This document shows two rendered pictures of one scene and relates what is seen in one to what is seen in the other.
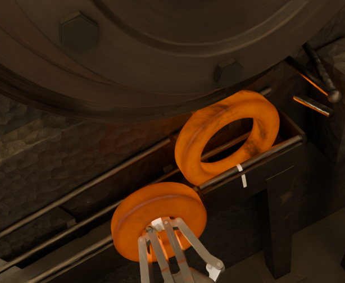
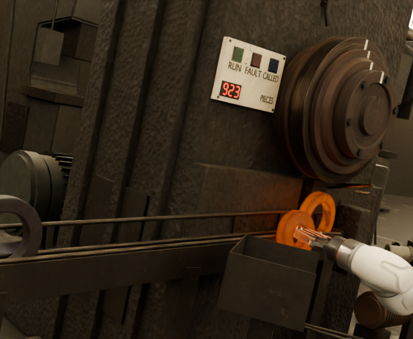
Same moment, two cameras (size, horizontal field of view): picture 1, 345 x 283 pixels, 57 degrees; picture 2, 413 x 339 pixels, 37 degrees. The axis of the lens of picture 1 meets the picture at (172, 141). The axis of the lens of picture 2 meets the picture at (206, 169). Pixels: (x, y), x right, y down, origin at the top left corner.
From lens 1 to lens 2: 184 cm
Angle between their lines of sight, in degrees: 55
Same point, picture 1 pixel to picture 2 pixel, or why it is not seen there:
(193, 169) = not seen: hidden behind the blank
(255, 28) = (364, 147)
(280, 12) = (368, 146)
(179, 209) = (309, 226)
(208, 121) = (321, 194)
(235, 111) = (327, 197)
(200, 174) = not seen: hidden behind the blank
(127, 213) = (296, 212)
